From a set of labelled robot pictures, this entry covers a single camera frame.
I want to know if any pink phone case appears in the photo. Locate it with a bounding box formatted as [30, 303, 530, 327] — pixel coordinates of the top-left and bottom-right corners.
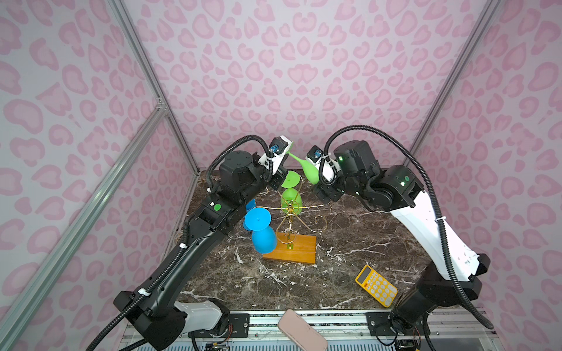
[277, 309, 328, 351]

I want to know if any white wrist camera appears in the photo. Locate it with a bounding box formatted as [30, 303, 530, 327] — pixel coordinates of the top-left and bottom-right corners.
[269, 135, 293, 175]
[305, 146, 335, 184]

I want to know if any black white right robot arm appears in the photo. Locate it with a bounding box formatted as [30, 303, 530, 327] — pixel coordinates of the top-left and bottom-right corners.
[306, 140, 493, 333]

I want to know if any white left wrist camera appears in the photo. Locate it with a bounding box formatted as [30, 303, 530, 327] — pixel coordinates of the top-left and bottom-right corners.
[269, 135, 293, 175]

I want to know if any orange wooden rack base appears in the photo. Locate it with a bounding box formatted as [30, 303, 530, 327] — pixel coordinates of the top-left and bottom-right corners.
[262, 233, 317, 265]

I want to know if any blue glass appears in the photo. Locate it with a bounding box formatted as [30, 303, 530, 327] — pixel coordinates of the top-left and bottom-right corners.
[244, 208, 277, 254]
[245, 199, 257, 212]

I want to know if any yellow calculator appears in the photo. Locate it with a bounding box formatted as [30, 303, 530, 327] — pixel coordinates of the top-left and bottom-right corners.
[355, 265, 398, 307]

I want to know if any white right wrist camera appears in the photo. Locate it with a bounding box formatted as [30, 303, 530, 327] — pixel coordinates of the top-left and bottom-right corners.
[305, 146, 335, 184]

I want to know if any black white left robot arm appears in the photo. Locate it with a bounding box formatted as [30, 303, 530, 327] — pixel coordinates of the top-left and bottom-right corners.
[95, 146, 288, 350]

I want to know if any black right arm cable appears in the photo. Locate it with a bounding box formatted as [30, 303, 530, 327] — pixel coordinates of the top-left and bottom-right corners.
[318, 124, 496, 330]

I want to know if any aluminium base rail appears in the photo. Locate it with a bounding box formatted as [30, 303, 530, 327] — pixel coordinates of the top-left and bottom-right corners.
[169, 308, 503, 350]

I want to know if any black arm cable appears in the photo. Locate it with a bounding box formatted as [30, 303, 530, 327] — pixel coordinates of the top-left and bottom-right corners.
[318, 124, 496, 330]
[85, 135, 274, 351]

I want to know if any gold wire glass rack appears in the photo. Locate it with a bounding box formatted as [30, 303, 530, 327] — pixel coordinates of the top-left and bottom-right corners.
[258, 193, 328, 235]

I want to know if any green glass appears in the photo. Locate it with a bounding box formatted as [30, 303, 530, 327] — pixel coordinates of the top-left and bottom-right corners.
[289, 153, 320, 185]
[281, 171, 303, 215]

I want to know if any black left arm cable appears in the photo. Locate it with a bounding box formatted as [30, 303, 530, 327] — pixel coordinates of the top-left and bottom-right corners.
[85, 135, 274, 351]

